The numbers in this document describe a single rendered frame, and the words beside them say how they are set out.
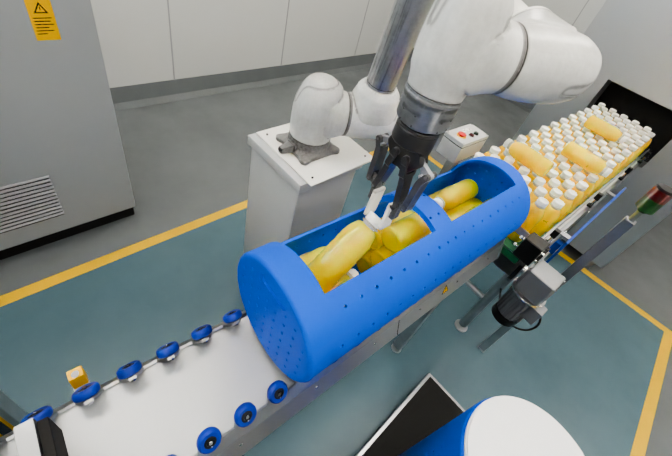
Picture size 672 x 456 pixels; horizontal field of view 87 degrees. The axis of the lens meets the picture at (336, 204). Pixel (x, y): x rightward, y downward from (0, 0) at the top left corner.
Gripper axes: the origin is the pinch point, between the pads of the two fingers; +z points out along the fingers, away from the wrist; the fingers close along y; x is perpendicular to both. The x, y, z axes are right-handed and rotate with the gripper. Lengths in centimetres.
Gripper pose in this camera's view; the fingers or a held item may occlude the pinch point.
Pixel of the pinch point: (381, 208)
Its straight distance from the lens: 72.0
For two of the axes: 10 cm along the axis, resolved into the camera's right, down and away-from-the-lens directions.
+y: 6.0, 6.4, -4.7
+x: 7.6, -3.0, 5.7
